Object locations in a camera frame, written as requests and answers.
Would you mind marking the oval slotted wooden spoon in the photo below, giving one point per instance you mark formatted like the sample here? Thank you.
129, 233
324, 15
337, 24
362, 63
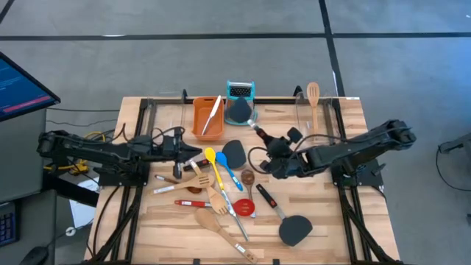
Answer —
313, 92

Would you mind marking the heavy steel table knife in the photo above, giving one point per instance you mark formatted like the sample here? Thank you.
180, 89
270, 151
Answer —
235, 221

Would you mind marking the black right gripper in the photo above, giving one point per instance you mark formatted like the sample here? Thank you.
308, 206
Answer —
290, 165

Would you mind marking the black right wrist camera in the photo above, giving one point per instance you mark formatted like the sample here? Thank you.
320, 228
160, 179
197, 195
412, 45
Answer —
294, 135

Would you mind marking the large black wide spatula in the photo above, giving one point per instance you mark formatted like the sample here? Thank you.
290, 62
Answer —
294, 230

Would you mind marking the wooden slotted spatula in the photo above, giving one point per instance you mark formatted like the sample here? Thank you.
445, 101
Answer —
200, 180

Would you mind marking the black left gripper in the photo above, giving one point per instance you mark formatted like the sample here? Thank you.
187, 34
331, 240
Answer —
173, 147

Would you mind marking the wooden fork spoon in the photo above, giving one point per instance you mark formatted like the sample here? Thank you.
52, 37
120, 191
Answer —
218, 204

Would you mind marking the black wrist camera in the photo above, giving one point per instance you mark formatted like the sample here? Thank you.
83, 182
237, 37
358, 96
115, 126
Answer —
177, 170
294, 135

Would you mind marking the black keyboard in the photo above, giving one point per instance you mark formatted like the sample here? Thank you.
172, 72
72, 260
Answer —
7, 224

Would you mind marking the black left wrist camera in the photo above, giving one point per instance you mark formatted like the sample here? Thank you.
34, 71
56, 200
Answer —
177, 170

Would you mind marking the black computer mouse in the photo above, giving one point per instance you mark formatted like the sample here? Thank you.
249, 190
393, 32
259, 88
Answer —
35, 255

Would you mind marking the grey desk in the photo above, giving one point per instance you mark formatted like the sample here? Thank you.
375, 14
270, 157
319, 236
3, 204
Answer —
22, 154

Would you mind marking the monitor with blue screen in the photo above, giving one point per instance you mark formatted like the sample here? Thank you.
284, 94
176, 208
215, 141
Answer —
22, 88

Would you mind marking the teal steel box grater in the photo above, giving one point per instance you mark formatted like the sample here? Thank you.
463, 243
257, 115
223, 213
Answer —
240, 90

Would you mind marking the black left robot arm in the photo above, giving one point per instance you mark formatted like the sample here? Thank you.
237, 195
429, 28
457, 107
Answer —
92, 149

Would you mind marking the black oval-head spatula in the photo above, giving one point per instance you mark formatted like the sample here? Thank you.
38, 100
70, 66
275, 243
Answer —
235, 154

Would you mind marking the white round cap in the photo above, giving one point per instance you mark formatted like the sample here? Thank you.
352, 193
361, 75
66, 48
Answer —
70, 231

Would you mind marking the small brown wooden spoon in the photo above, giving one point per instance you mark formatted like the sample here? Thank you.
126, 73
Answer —
194, 190

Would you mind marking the red slotted spoon steel shank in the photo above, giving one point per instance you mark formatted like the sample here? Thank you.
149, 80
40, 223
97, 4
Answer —
244, 208

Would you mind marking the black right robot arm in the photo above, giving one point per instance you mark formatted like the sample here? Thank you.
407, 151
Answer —
368, 145

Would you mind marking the large labelled wooden spoon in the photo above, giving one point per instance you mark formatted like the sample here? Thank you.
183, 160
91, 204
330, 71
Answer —
206, 219

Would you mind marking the dark wooden spoon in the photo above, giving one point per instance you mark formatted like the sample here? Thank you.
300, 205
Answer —
247, 177

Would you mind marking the blue silicone spoon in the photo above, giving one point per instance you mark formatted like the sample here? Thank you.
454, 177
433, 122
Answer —
221, 158

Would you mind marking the yellow silicone spoon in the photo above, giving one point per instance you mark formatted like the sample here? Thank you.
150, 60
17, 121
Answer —
210, 154

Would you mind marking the orange plastic bin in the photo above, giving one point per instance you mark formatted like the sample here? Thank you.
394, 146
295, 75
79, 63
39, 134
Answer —
198, 110

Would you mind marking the black aluminium table frame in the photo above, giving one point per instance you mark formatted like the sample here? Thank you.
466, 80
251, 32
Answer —
276, 100

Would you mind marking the white paper sheet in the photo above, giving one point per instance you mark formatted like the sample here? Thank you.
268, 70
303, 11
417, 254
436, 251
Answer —
82, 213

